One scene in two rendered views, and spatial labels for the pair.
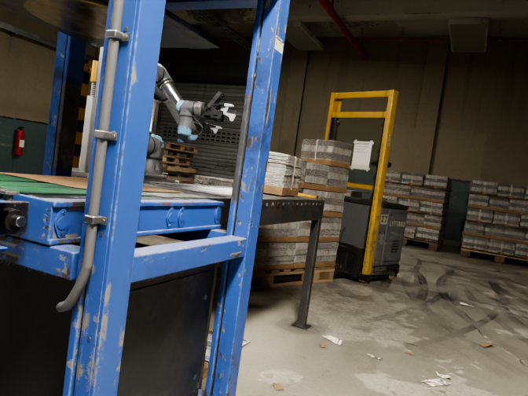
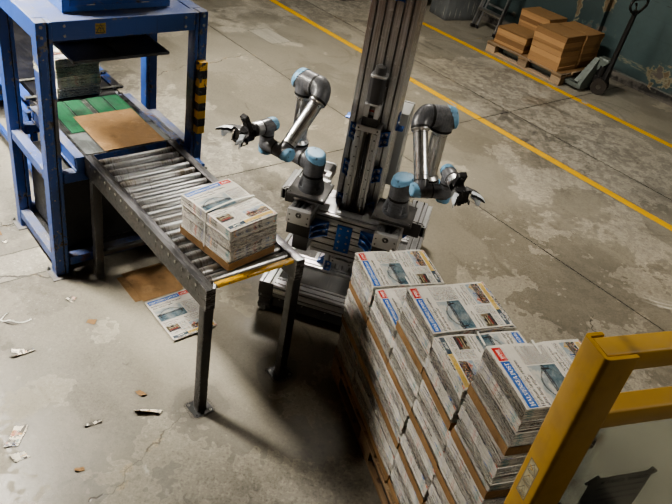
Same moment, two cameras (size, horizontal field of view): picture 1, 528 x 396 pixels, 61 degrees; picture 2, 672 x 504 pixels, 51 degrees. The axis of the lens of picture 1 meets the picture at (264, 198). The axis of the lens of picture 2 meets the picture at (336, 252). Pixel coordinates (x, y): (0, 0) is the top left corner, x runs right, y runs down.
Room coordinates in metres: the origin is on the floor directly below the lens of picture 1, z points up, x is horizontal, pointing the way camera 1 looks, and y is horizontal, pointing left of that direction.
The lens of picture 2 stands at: (4.13, -2.43, 2.80)
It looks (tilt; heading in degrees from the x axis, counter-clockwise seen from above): 35 degrees down; 111
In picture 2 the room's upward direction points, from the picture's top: 11 degrees clockwise
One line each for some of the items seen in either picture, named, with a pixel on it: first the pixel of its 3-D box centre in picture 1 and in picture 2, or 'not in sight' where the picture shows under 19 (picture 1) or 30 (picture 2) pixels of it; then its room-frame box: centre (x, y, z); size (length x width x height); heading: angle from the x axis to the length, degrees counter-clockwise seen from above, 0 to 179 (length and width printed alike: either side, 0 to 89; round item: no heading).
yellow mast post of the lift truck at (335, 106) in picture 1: (324, 176); not in sight; (4.78, -0.61, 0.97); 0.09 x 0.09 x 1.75; 43
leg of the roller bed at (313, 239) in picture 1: (309, 273); (203, 360); (2.78, -0.34, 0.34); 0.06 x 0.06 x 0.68; 66
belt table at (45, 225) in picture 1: (74, 199); (105, 128); (1.37, 0.57, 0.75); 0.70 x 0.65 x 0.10; 156
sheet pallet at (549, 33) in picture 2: not in sight; (546, 43); (2.91, 6.89, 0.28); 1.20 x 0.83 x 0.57; 156
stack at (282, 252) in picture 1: (258, 232); (414, 391); (3.74, 0.01, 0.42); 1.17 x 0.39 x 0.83; 133
